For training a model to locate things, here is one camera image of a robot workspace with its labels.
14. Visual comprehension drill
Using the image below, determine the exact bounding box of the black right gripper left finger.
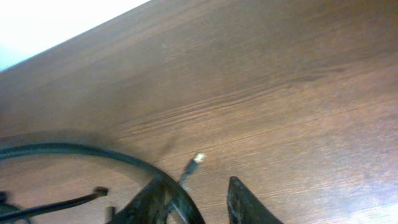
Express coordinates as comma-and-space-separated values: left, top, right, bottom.
106, 178, 174, 224

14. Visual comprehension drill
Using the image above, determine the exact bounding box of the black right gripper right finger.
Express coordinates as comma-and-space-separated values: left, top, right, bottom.
227, 176, 283, 224

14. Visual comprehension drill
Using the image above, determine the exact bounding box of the thin black USB cable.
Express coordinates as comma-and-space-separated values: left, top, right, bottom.
167, 152, 206, 215

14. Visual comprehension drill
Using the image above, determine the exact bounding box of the thick black HDMI cable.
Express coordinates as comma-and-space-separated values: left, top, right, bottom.
0, 142, 206, 224

